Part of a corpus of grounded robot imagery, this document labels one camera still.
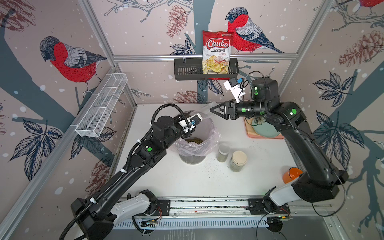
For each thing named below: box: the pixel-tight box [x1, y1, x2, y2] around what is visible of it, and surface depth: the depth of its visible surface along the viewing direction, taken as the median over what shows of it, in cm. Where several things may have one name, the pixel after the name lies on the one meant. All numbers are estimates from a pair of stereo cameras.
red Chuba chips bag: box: [202, 30, 234, 80], surface depth 87 cm
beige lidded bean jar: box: [229, 150, 248, 173], surface depth 78 cm
